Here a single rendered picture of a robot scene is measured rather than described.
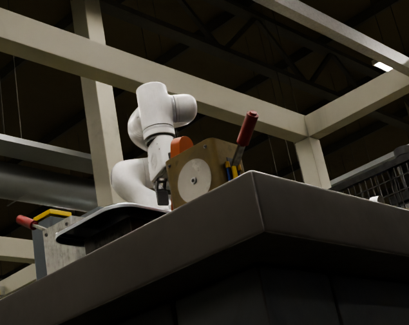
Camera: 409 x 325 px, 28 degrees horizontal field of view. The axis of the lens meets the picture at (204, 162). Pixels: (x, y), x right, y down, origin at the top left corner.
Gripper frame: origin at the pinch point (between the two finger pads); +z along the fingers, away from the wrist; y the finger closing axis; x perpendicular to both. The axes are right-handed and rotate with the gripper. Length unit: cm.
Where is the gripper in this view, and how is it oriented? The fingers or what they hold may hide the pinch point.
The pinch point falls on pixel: (169, 195)
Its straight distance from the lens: 208.5
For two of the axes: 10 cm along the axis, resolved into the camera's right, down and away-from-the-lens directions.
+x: 9.0, 0.1, 4.3
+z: 1.8, 9.1, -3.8
